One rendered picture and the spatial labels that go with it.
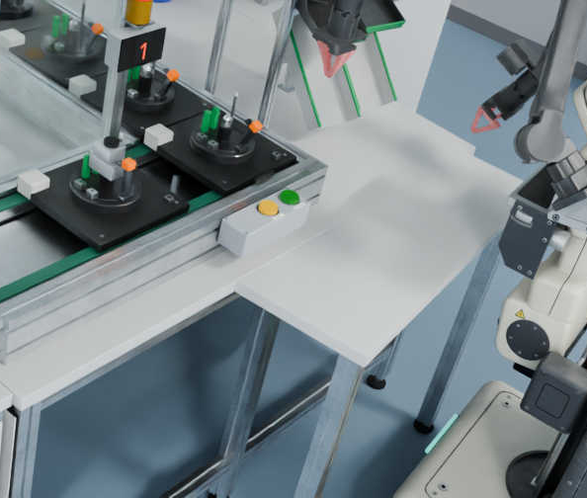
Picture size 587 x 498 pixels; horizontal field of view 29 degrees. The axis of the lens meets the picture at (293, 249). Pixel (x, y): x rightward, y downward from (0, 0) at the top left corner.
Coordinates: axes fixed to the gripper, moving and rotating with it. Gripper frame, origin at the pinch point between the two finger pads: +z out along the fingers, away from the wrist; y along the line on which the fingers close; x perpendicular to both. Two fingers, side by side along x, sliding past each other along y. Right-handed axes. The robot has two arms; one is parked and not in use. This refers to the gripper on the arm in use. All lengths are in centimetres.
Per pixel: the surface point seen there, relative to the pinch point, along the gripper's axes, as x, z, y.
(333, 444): 37, 64, 19
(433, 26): -66, 59, -172
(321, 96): -13.9, 19.2, -22.9
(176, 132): -27.5, 26.8, 9.6
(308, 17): -18.5, -0.1, -16.2
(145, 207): -10.9, 26.7, 35.0
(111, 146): -17.8, 15.0, 40.0
